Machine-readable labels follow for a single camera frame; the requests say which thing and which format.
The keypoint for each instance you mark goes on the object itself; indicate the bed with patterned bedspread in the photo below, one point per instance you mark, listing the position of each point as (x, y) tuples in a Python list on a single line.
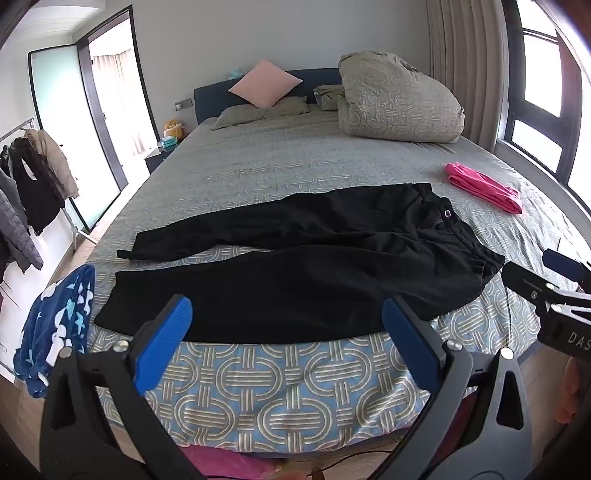
[(277, 157)]

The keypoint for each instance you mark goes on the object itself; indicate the blue printed fleece blanket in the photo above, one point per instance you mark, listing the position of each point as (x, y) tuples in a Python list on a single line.
[(55, 332)]

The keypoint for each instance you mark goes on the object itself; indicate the small grey patterned pillow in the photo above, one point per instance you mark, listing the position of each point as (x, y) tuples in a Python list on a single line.
[(327, 97)]

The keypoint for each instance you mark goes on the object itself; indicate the yellow plush toy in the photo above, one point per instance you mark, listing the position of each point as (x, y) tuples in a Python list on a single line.
[(174, 129)]

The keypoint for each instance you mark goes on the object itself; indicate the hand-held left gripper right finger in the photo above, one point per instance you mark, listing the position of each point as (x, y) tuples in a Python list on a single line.
[(411, 341)]

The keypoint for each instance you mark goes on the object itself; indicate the navy headboard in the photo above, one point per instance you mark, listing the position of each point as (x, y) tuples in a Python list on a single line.
[(210, 99)]

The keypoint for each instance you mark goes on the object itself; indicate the flat grey patterned pillow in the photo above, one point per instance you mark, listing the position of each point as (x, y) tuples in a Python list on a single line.
[(258, 113)]

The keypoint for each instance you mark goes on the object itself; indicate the beige jacket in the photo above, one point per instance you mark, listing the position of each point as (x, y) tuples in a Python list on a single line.
[(57, 161)]

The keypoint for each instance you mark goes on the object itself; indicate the folded pink garment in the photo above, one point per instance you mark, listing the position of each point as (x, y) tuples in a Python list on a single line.
[(485, 187)]

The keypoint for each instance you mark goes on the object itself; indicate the dark door frame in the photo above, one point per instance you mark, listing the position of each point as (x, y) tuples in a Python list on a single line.
[(141, 92)]

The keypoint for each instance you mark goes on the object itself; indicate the grey puffer jacket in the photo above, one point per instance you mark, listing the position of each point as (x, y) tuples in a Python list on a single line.
[(16, 230)]

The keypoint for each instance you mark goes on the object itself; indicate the black pants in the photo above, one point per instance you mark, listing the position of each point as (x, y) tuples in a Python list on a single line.
[(300, 277)]

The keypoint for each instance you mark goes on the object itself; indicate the black vest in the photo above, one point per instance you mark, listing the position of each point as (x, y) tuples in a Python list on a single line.
[(34, 194)]

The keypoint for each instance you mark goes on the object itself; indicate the pink cloth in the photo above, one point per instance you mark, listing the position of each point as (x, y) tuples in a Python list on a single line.
[(221, 464)]

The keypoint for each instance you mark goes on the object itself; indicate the pink pillow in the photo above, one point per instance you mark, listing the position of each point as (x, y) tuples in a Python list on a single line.
[(265, 83)]

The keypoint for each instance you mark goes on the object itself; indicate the dark bedside table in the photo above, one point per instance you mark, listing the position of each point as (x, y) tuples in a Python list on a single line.
[(157, 161)]

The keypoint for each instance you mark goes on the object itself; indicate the metal clothes rack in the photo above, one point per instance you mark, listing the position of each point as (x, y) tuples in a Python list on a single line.
[(74, 230)]

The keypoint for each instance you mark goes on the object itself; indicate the person's right hand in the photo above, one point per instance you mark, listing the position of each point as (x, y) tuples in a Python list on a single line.
[(572, 392)]

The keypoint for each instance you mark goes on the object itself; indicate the beige pleated curtain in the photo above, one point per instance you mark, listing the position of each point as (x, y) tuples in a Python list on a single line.
[(461, 60)]

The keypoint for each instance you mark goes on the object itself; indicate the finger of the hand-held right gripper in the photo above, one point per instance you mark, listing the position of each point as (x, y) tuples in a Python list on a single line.
[(565, 265), (524, 281)]

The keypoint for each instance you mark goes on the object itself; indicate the frosted glass sliding door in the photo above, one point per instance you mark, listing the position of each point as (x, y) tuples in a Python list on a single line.
[(60, 115)]

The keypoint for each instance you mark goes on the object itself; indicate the folded grey patterned duvet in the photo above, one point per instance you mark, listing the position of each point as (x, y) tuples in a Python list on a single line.
[(397, 101)]

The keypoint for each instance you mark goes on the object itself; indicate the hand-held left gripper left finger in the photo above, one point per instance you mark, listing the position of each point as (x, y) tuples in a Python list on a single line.
[(161, 341)]

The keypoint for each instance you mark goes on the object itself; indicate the wall switch panel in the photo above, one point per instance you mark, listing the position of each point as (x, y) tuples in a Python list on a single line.
[(183, 105)]

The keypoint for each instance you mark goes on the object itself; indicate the teal boxes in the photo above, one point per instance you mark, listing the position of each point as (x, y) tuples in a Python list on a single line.
[(167, 143)]

